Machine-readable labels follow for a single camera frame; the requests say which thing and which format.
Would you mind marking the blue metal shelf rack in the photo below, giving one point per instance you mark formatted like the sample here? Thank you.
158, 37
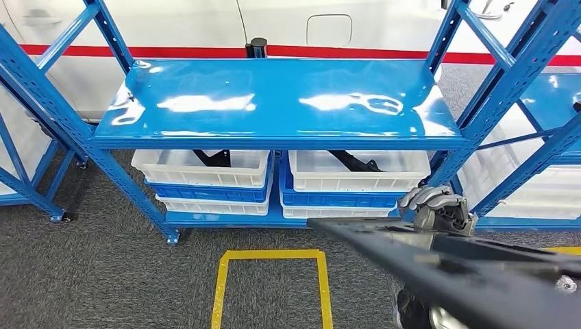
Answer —
27, 190
272, 81
551, 95

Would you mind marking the black plastic panel part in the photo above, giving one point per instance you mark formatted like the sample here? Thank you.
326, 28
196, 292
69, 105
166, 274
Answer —
476, 281

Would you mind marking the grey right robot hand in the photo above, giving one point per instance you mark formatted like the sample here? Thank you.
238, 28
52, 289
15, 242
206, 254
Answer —
442, 209

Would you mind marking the red barrier belt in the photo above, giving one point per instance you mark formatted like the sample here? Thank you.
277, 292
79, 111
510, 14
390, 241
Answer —
181, 51

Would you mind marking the white plastic crate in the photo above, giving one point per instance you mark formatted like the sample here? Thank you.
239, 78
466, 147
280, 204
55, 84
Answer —
554, 177
535, 213
181, 175
544, 197
354, 181
34, 136
213, 209
336, 212

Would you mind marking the blue plastic crate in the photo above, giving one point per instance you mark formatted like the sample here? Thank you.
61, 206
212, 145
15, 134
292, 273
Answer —
204, 194
336, 200

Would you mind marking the yellow floor tape square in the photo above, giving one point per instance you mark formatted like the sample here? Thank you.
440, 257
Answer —
324, 290
565, 250

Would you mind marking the black stanchion post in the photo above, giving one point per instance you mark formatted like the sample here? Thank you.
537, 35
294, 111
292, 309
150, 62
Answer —
258, 47

